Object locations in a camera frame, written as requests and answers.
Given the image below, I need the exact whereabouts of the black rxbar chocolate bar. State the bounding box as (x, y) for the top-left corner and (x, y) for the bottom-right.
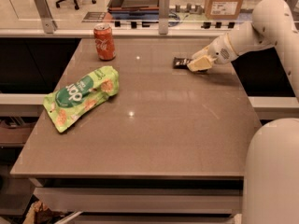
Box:
(173, 57), (192, 69)

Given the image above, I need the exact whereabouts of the orange soda can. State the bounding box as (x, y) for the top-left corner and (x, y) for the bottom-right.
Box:
(93, 23), (116, 61)

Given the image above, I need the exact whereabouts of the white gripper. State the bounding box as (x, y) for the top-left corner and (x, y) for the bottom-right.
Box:
(187, 34), (238, 72)

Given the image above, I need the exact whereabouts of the cardboard box with label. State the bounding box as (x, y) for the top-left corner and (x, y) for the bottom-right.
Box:
(205, 0), (244, 20)

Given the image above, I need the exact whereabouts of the metal glass post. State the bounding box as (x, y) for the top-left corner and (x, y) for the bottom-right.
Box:
(159, 0), (170, 35)
(34, 0), (57, 34)

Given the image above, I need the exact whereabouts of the green rice chip bag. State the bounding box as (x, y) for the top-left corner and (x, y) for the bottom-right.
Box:
(43, 66), (119, 133)

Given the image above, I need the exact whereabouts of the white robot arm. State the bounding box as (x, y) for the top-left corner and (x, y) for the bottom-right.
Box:
(188, 0), (299, 224)

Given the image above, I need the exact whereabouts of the middle metal glass post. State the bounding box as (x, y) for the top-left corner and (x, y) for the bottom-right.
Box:
(159, 0), (170, 35)

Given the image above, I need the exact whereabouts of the grey table drawer unit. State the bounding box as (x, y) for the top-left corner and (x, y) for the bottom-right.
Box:
(29, 177), (246, 224)

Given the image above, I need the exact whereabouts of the left metal glass post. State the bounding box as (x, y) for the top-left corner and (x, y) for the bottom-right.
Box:
(34, 0), (57, 34)

